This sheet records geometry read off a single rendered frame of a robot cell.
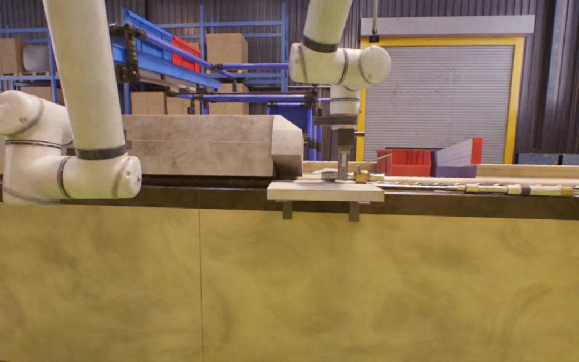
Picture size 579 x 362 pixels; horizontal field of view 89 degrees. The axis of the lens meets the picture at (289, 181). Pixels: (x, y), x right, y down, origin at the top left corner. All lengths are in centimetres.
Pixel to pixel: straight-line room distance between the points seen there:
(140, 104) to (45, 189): 1091
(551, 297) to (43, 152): 139
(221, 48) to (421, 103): 721
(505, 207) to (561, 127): 1322
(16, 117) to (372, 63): 73
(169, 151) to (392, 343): 96
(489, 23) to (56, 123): 1264
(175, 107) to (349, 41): 659
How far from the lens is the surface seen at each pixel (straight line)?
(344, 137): 85
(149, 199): 109
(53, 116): 76
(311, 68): 73
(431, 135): 1198
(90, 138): 65
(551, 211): 117
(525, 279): 120
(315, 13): 70
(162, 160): 105
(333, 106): 89
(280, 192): 75
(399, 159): 180
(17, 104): 74
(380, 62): 78
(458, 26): 1245
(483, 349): 125
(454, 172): 154
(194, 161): 100
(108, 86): 64
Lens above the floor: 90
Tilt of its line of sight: 7 degrees down
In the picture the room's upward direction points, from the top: 1 degrees clockwise
